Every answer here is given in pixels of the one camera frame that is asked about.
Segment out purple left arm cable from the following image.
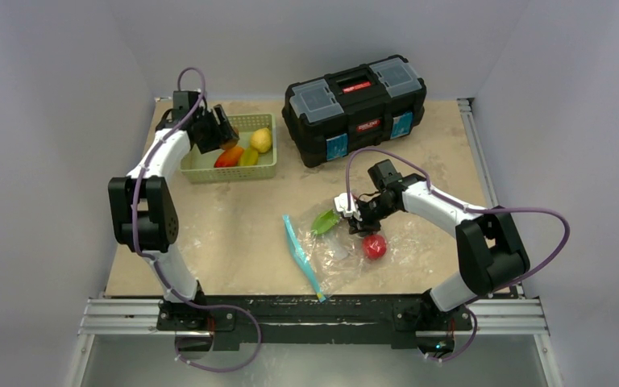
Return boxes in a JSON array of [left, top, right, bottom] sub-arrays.
[[130, 67, 263, 373]]

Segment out yellow fake pear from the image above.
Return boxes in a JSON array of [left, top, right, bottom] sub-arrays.
[[250, 127, 273, 154]]

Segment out red fake tomato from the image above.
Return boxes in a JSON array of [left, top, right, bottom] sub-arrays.
[[362, 235, 388, 261]]

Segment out green perforated plastic basket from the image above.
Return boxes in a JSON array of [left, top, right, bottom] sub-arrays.
[[179, 114, 277, 184]]

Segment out yellow fake bell pepper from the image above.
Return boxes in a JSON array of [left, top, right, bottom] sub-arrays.
[[238, 148, 260, 167]]

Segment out brown orange fake fruit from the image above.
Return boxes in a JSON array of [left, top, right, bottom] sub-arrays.
[[220, 139, 239, 151]]

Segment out clear zip top bag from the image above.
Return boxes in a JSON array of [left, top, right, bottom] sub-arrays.
[[282, 205, 423, 303]]

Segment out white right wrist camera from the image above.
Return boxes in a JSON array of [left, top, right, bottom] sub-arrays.
[[334, 193, 361, 220]]

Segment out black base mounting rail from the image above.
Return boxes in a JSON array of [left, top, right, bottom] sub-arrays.
[[156, 293, 473, 354]]

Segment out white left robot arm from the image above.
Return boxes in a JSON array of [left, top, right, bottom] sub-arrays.
[[108, 89, 238, 330]]

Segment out black plastic toolbox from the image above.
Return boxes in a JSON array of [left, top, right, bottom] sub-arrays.
[[281, 55, 427, 168]]

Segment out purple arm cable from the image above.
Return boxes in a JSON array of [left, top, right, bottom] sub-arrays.
[[130, 67, 263, 373], [344, 148, 571, 306]]

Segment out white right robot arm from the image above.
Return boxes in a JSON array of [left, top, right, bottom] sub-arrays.
[[334, 160, 530, 328]]

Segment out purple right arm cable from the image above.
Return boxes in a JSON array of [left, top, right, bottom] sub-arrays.
[[344, 148, 571, 306]]

